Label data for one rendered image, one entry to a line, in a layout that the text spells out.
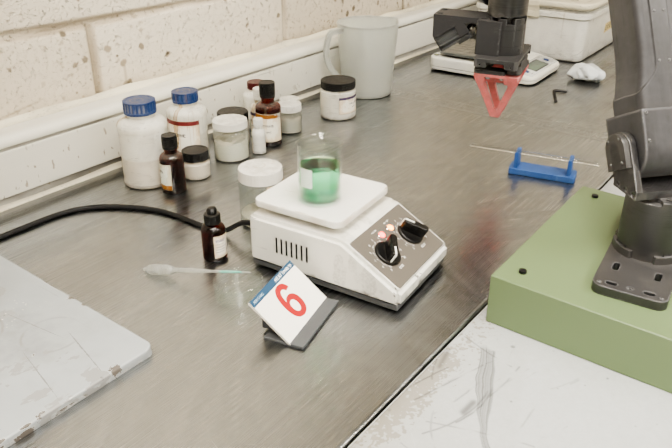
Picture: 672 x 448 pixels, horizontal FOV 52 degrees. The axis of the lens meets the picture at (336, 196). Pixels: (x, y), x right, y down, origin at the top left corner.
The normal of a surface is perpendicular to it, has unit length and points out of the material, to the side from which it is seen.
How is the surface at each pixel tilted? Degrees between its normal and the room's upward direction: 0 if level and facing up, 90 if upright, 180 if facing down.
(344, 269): 90
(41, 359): 0
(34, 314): 0
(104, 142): 90
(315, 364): 0
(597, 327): 90
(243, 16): 90
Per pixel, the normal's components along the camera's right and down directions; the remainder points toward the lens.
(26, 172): 0.80, 0.26
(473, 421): 0.00, -0.90
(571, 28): -0.59, 0.40
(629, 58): -0.97, 0.00
